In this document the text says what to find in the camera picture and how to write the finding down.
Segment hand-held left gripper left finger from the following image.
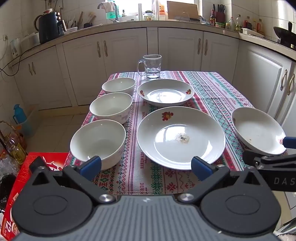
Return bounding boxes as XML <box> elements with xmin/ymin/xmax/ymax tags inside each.
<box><xmin>29</xmin><ymin>156</ymin><xmax>116</xmax><ymax>205</ymax></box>

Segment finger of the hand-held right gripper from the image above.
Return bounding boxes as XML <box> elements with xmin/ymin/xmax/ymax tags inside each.
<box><xmin>283</xmin><ymin>136</ymin><xmax>296</xmax><ymax>149</ymax></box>
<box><xmin>242</xmin><ymin>149</ymin><xmax>296</xmax><ymax>193</ymax></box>

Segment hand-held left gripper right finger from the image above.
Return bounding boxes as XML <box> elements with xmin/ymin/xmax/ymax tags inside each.
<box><xmin>178</xmin><ymin>156</ymin><xmax>264</xmax><ymax>205</ymax></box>

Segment white ceramic bowl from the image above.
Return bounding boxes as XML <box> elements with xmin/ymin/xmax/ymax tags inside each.
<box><xmin>102</xmin><ymin>77</ymin><xmax>136</xmax><ymax>96</ymax></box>
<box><xmin>89</xmin><ymin>92</ymin><xmax>133</xmax><ymax>124</ymax></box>
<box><xmin>70</xmin><ymin>120</ymin><xmax>126</xmax><ymax>171</ymax></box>

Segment white plate fruit print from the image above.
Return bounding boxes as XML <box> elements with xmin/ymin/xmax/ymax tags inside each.
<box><xmin>136</xmin><ymin>107</ymin><xmax>226</xmax><ymax>171</ymax></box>
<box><xmin>231</xmin><ymin>107</ymin><xmax>287</xmax><ymax>156</ymax></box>
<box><xmin>137</xmin><ymin>79</ymin><xmax>195</xmax><ymax>107</ymax></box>

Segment red carton box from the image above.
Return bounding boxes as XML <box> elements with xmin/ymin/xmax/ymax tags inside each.
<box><xmin>0</xmin><ymin>152</ymin><xmax>70</xmax><ymax>241</ymax></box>

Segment patterned woven tablecloth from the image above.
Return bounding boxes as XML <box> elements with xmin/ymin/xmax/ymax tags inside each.
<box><xmin>63</xmin><ymin>71</ymin><xmax>288</xmax><ymax>195</ymax></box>

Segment clear plastic bin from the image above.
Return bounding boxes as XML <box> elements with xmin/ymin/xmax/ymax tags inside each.
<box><xmin>16</xmin><ymin>104</ymin><xmax>40</xmax><ymax>138</ymax></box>

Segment large yellow oil bottle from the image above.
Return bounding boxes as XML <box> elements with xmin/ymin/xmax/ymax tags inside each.
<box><xmin>5</xmin><ymin>136</ymin><xmax>28</xmax><ymax>165</ymax></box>

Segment black plastic bag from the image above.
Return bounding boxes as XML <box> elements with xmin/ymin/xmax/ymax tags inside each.
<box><xmin>0</xmin><ymin>174</ymin><xmax>18</xmax><ymax>215</ymax></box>

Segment blue thermos jug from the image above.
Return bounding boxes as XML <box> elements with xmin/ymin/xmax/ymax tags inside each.
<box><xmin>13</xmin><ymin>104</ymin><xmax>28</xmax><ymax>125</ymax></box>

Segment white kitchen cabinets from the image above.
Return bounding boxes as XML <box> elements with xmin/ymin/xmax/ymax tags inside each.
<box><xmin>8</xmin><ymin>27</ymin><xmax>296</xmax><ymax>149</ymax></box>

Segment black wok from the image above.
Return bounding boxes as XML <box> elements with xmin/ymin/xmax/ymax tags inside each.
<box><xmin>273</xmin><ymin>21</ymin><xmax>296</xmax><ymax>50</ymax></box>

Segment clear glass mug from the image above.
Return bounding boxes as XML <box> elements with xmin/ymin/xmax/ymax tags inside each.
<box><xmin>136</xmin><ymin>54</ymin><xmax>162</xmax><ymax>80</ymax></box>

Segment white plastic tray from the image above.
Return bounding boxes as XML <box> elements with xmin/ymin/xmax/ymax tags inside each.
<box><xmin>241</xmin><ymin>27</ymin><xmax>264</xmax><ymax>37</ymax></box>

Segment white countertop appliance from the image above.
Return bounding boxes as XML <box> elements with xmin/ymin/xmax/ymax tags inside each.
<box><xmin>21</xmin><ymin>32</ymin><xmax>40</xmax><ymax>48</ymax></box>

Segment red knife block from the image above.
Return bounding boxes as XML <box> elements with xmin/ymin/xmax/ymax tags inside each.
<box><xmin>216</xmin><ymin>4</ymin><xmax>226</xmax><ymax>24</ymax></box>

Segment grey kitchen countertop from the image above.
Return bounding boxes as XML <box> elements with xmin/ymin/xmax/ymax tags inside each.
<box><xmin>8</xmin><ymin>20</ymin><xmax>296</xmax><ymax>67</ymax></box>

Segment metal kitchen faucet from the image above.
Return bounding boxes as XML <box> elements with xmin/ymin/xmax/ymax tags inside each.
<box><xmin>97</xmin><ymin>2</ymin><xmax>119</xmax><ymax>23</ymax></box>

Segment wooden cutting board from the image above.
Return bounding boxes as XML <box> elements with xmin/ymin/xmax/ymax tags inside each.
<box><xmin>166</xmin><ymin>1</ymin><xmax>199</xmax><ymax>20</ymax></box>

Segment plastic jug orange label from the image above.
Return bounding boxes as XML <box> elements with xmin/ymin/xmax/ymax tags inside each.
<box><xmin>158</xmin><ymin>0</ymin><xmax>168</xmax><ymax>21</ymax></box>

